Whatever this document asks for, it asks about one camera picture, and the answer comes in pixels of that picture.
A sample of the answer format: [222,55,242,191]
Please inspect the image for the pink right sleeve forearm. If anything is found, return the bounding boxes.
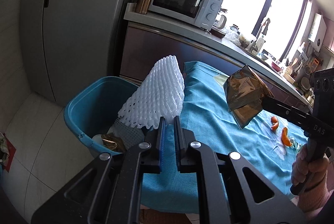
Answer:
[297,173,333,221]

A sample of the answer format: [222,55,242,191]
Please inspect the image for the clear barcode plastic wrapper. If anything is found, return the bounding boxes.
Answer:
[290,138,303,153]

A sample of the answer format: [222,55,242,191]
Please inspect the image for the dark brown tray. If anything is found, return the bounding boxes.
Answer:
[210,27,225,39]

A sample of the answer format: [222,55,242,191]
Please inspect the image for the grey refrigerator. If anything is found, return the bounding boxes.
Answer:
[19,0,123,106]

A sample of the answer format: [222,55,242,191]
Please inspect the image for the electric kettle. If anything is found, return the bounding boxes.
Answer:
[216,8,228,29]

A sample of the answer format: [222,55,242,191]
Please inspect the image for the white foam fruit net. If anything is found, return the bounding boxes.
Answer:
[118,55,185,129]

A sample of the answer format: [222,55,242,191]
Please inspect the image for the gold foil snack wrapper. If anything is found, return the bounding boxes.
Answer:
[223,65,274,129]

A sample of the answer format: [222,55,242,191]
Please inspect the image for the right hand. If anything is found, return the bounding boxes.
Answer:
[291,144,329,189]

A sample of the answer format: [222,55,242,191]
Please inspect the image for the white water heater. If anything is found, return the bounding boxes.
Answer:
[308,13,327,52]

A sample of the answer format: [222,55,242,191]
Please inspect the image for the dark kitchen base cabinets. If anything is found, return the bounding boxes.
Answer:
[120,21,312,112]

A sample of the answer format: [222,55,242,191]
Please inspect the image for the blue plastic trash bin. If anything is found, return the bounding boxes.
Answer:
[64,77,145,157]

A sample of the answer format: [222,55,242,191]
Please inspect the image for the kitchen faucet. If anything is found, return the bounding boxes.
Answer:
[250,18,271,54]

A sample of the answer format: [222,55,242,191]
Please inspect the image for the silver microwave oven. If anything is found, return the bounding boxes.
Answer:
[148,0,223,30]

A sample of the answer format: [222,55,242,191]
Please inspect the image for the red bowl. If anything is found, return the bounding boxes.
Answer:
[271,61,282,73]

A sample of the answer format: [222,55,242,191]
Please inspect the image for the white soap bottle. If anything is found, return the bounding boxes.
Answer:
[252,36,265,56]

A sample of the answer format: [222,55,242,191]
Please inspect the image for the black right camera box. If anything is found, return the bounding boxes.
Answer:
[310,68,334,126]

